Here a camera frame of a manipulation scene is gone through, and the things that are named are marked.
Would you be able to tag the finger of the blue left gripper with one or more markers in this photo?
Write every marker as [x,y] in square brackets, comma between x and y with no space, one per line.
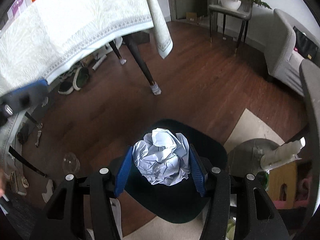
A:
[30,95]

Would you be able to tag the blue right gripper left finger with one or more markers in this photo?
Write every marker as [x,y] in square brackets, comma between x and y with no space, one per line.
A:
[123,172]

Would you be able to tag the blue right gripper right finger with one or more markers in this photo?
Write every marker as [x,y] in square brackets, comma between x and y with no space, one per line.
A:
[198,172]

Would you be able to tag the white paper ball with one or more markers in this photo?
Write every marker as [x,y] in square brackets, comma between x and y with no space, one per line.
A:
[162,157]

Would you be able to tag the dark green trash bin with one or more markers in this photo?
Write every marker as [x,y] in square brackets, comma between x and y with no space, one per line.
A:
[180,203]

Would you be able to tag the person left hand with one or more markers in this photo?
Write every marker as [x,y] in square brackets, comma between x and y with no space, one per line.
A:
[3,183]

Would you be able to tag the white green shoe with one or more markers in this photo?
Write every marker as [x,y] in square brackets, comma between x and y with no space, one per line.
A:
[81,77]

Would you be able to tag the green cap bottle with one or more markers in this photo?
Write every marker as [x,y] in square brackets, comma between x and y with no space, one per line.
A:
[263,178]

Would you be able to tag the white patterned tablecloth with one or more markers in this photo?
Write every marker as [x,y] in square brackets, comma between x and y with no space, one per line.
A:
[50,36]

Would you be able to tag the black table leg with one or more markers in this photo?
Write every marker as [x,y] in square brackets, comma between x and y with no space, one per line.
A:
[133,48]

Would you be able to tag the grey armchair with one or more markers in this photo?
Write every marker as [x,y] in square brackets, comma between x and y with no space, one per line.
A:
[282,60]

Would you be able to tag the round grey marble table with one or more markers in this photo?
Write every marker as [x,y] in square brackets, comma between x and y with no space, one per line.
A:
[309,76]

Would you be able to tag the small cardboard box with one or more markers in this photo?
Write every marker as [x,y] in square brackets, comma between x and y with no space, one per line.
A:
[192,17]

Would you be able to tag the black handbag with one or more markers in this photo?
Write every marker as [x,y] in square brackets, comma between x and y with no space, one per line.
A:
[305,46]

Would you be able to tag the grey dining chair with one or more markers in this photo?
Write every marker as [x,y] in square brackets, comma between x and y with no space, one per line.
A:
[244,13]

